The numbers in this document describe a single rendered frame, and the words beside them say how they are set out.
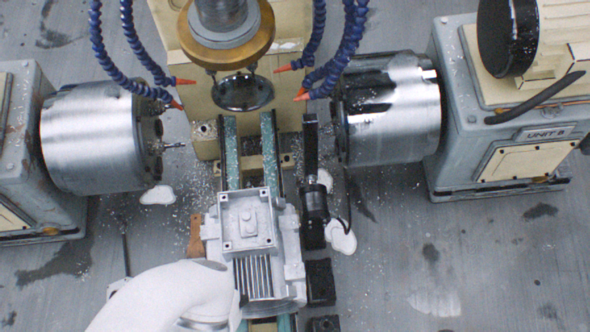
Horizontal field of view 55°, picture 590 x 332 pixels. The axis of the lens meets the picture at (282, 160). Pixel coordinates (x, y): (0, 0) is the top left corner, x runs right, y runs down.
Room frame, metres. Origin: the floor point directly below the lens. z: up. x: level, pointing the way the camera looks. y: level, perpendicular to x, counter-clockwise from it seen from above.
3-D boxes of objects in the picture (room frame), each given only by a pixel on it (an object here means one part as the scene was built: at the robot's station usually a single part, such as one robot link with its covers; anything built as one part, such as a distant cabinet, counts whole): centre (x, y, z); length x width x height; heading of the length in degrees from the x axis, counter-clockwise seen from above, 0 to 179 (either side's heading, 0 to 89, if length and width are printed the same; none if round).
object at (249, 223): (0.38, 0.08, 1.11); 0.12 x 0.11 x 0.07; 1
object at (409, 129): (0.65, -0.26, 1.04); 0.41 x 0.25 x 0.25; 90
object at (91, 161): (0.65, 0.43, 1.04); 0.37 x 0.25 x 0.25; 90
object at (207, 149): (0.72, 0.19, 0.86); 0.07 x 0.06 x 0.12; 90
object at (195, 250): (0.44, 0.23, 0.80); 0.21 x 0.05 x 0.01; 178
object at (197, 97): (0.81, 0.08, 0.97); 0.30 x 0.11 x 0.34; 90
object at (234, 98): (0.74, 0.08, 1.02); 0.15 x 0.02 x 0.15; 90
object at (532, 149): (0.65, -0.52, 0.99); 0.35 x 0.31 x 0.37; 90
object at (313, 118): (0.52, -0.06, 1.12); 0.04 x 0.03 x 0.26; 0
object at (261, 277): (0.34, 0.08, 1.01); 0.20 x 0.19 x 0.19; 1
